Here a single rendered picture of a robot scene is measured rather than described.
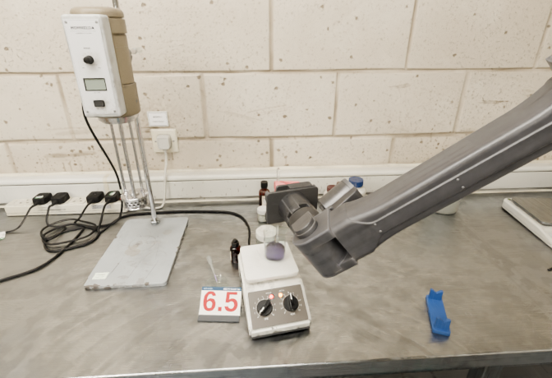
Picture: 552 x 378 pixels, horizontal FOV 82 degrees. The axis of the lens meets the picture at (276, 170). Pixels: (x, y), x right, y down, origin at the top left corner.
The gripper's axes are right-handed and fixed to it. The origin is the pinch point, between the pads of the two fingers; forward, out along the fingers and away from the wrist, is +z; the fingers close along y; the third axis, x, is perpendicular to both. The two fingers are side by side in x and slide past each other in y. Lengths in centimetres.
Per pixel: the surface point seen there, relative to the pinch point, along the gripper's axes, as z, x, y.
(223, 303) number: -4.1, 25.3, 13.6
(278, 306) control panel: -11.0, 22.4, 3.1
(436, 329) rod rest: -23.4, 25.9, -27.0
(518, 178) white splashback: 17, 20, -102
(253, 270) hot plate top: -3.6, 18.4, 6.6
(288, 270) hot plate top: -6.0, 18.3, -0.8
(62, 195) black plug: 55, 21, 58
